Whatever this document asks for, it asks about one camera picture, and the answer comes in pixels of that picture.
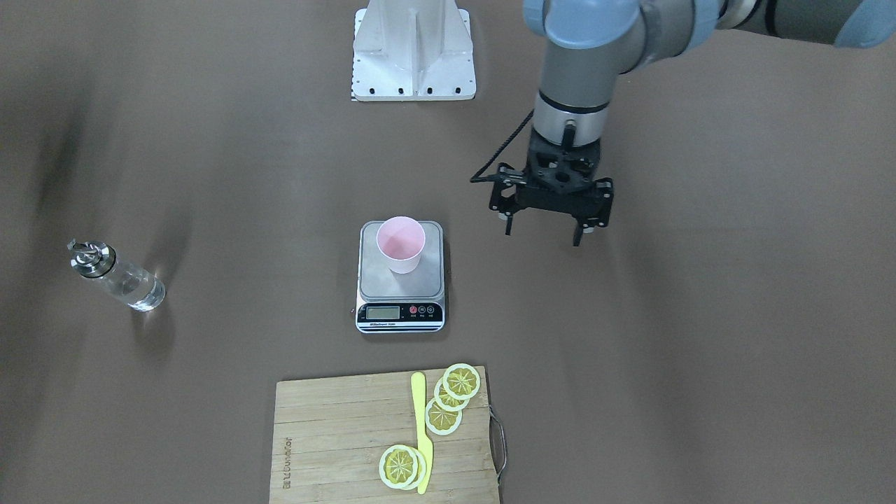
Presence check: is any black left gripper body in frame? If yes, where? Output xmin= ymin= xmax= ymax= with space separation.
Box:
xmin=489 ymin=131 xmax=615 ymax=230

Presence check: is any pink plastic cup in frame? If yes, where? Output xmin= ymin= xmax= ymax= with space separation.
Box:
xmin=375 ymin=215 xmax=426 ymax=274

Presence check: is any glass sauce bottle metal spout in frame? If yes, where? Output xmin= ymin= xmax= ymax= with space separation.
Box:
xmin=67 ymin=239 xmax=167 ymax=312

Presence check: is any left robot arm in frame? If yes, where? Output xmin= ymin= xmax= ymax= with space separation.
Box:
xmin=470 ymin=1 xmax=895 ymax=246

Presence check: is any silver kitchen scale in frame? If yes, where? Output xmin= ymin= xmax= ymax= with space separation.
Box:
xmin=355 ymin=220 xmax=446 ymax=334

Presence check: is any lemon slice top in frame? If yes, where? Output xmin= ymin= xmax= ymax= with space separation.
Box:
xmin=442 ymin=363 xmax=482 ymax=400

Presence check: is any yellow plastic knife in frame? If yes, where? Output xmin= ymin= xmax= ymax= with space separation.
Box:
xmin=410 ymin=371 xmax=434 ymax=495

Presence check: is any lemon slice front pair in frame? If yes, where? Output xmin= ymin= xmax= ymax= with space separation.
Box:
xmin=378 ymin=444 xmax=429 ymax=491

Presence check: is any bamboo cutting board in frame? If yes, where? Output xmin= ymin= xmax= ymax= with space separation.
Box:
xmin=269 ymin=366 xmax=505 ymax=503

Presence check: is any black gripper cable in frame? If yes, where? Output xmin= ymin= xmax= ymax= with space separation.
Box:
xmin=470 ymin=111 xmax=536 ymax=184

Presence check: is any white pedestal column base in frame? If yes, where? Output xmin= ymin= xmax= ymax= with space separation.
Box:
xmin=350 ymin=1 xmax=477 ymax=102

